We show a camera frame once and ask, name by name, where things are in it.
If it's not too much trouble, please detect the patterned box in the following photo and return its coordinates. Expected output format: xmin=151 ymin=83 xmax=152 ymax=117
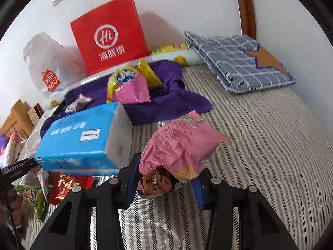
xmin=27 ymin=104 xmax=46 ymax=125

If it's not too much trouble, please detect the grey plastic shopping bag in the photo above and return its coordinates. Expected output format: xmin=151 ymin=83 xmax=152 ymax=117
xmin=22 ymin=32 xmax=87 ymax=99

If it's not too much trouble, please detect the wooden bedside furniture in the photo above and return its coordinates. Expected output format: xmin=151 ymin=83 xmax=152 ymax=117
xmin=0 ymin=99 xmax=33 ymax=138

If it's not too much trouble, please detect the large pink snack packet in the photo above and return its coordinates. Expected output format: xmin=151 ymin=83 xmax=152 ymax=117
xmin=138 ymin=111 xmax=231 ymax=198

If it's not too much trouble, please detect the brown wooden door frame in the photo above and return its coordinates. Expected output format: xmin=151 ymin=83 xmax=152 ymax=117
xmin=232 ymin=0 xmax=257 ymax=41

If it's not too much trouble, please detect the purple towel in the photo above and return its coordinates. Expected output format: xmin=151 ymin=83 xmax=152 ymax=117
xmin=40 ymin=60 xmax=213 ymax=138

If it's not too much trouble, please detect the striped mattress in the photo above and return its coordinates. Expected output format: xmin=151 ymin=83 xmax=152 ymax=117
xmin=21 ymin=66 xmax=333 ymax=250

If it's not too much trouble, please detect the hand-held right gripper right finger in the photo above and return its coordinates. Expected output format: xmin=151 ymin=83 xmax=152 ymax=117
xmin=191 ymin=169 xmax=299 ymax=250

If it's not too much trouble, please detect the red paper bag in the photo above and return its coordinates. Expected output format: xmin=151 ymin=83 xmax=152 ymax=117
xmin=70 ymin=0 xmax=150 ymax=75

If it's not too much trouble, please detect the red snack packet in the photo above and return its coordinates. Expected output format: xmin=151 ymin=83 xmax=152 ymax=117
xmin=48 ymin=172 xmax=95 ymax=206

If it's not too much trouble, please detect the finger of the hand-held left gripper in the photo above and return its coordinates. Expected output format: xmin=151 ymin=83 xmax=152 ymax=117
xmin=10 ymin=160 xmax=39 ymax=172

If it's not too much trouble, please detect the blue tissue pack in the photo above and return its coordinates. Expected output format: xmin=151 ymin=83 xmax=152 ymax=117
xmin=35 ymin=102 xmax=134 ymax=176

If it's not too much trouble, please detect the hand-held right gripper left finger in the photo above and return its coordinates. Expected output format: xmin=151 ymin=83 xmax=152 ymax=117
xmin=30 ymin=154 xmax=143 ymax=250

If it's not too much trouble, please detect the blue checked folded cloth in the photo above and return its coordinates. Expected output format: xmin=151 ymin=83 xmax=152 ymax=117
xmin=183 ymin=30 xmax=296 ymax=94

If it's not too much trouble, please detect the printed pillow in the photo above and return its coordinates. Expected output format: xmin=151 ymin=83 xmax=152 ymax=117
xmin=0 ymin=133 xmax=22 ymax=167

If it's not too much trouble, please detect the person's left hand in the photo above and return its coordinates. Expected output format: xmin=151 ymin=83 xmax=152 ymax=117
xmin=6 ymin=190 xmax=25 ymax=228

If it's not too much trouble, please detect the green snack packet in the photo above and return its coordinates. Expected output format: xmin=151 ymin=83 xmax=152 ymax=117
xmin=13 ymin=185 xmax=47 ymax=222

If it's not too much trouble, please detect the large yellow snack bag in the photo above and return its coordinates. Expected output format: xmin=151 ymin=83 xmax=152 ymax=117
xmin=151 ymin=44 xmax=189 ymax=56

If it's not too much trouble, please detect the small white candy packet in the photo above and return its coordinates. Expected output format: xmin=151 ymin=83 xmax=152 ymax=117
xmin=65 ymin=95 xmax=93 ymax=114

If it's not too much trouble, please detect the yellow and pink snack packet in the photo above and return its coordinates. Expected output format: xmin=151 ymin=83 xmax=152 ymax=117
xmin=106 ymin=66 xmax=151 ymax=104

